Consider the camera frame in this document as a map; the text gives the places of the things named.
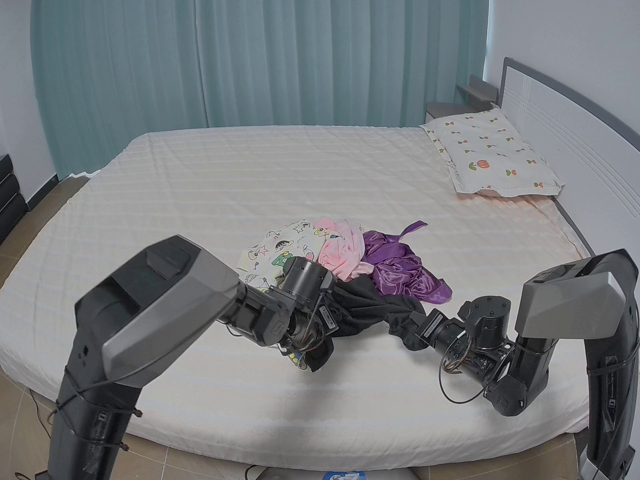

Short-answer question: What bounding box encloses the purple garment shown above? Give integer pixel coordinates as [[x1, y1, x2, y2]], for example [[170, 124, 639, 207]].
[[362, 220, 453, 305]]

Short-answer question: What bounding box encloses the black chest of drawers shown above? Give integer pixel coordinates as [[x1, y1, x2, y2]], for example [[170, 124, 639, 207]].
[[0, 154, 26, 246]]

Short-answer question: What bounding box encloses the pink garment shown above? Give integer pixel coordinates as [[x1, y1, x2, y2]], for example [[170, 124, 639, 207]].
[[312, 216, 376, 281]]

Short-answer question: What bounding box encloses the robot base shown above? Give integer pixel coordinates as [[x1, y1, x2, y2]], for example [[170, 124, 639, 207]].
[[244, 463, 373, 480]]

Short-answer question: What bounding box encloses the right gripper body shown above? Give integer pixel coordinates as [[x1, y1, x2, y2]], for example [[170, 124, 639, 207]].
[[413, 309, 453, 355]]

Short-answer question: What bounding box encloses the black T-shirt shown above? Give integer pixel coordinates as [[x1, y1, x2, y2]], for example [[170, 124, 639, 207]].
[[300, 275, 426, 374]]

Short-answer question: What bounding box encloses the bed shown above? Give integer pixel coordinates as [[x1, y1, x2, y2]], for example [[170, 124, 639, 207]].
[[0, 57, 640, 471]]

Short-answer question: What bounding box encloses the white printed pillow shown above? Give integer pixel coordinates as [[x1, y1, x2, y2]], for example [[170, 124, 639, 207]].
[[419, 103, 566, 199]]

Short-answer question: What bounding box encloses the white printed pyjama top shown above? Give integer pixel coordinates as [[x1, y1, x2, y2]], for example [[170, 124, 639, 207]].
[[236, 218, 326, 371]]

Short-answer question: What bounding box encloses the black cable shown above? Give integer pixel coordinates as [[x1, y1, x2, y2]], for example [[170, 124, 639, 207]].
[[29, 387, 57, 431], [439, 353, 501, 404]]

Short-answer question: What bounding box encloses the grey bedside table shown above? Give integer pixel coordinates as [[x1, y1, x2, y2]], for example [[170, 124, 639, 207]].
[[425, 74, 501, 121]]

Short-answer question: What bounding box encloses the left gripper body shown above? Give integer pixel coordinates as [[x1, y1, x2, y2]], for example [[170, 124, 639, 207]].
[[315, 298, 347, 342]]

